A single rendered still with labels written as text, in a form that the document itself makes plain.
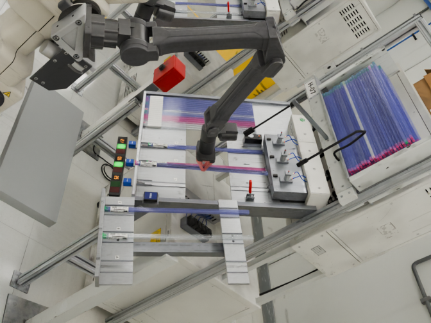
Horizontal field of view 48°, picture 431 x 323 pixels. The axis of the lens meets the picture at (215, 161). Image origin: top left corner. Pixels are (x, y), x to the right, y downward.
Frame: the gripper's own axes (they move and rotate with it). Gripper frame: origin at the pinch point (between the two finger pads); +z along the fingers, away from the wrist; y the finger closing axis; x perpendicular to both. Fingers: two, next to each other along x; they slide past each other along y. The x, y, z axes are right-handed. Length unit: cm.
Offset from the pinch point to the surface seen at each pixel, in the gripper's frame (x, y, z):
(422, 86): -103, 54, -13
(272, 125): -35, 42, 9
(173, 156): 10.8, 16.8, 10.4
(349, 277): -119, 54, 142
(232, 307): -24, -8, 83
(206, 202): -2.3, -9.0, 9.4
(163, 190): 14.3, -2.8, 10.8
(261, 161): -26.7, 17.4, 9.6
